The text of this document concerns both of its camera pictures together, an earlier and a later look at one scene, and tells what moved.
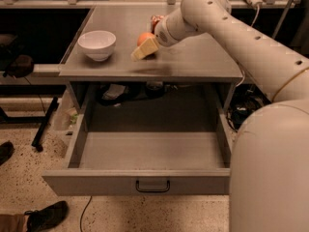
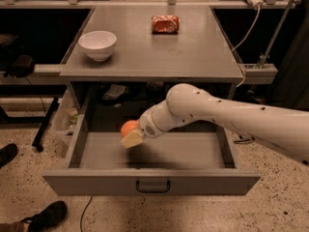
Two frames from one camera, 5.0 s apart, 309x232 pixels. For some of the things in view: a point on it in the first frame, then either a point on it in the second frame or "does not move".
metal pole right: x=285 y=13 does not move
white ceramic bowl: x=98 y=44 does not move
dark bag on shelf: x=22 y=67 does not move
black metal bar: x=37 y=140 does not move
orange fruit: x=144 y=36 → x=129 y=127
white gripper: x=163 y=33 → x=148 y=124
